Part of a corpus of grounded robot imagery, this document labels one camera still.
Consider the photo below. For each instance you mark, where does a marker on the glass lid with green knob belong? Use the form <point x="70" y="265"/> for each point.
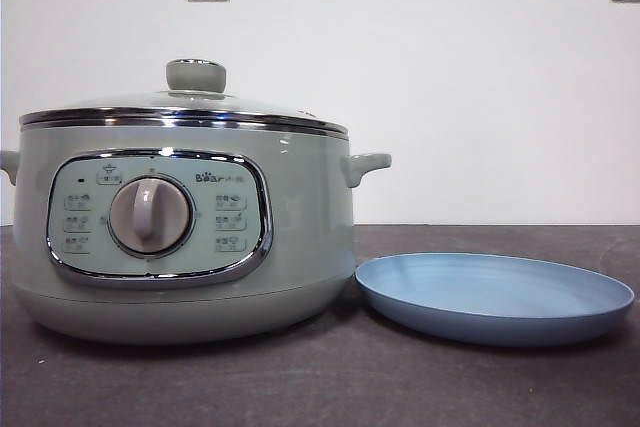
<point x="196" y="78"/>

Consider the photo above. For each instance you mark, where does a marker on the pale green electric steamer pot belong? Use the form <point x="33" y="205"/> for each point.
<point x="300" y="207"/>

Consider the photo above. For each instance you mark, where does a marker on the blue round plate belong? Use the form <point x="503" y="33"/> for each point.
<point x="490" y="297"/>

